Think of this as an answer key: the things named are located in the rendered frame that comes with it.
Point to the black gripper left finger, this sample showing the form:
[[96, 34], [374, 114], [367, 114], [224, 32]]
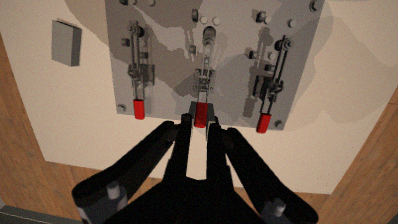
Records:
[[102, 195]]

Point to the grey metal fixture plate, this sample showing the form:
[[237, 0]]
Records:
[[169, 32]]

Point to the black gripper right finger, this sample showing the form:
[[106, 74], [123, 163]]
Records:
[[273, 201]]

